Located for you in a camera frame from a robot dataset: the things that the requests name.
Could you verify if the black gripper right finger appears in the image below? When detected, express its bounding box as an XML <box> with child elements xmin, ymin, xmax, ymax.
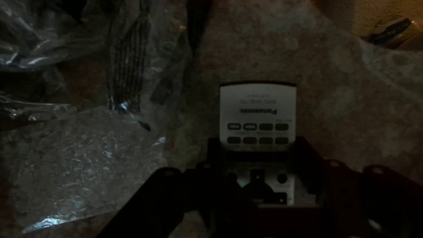
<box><xmin>293</xmin><ymin>136</ymin><xmax>423</xmax><ymax>238</ymax></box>

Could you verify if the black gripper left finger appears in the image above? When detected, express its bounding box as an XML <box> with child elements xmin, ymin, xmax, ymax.
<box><xmin>97</xmin><ymin>137</ymin><xmax>259</xmax><ymax>238</ymax></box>

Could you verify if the grey Panasonic remote control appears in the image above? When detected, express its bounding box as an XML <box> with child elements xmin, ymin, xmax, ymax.
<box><xmin>218</xmin><ymin>80</ymin><xmax>320</xmax><ymax>209</ymax></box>

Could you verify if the dark object on carpet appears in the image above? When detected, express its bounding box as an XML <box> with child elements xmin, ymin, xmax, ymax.
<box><xmin>364</xmin><ymin>16</ymin><xmax>416</xmax><ymax>46</ymax></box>

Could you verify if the clear crinkled plastic bag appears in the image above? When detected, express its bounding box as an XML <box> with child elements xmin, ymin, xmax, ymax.
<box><xmin>0</xmin><ymin>0</ymin><xmax>196</xmax><ymax>235</ymax></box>

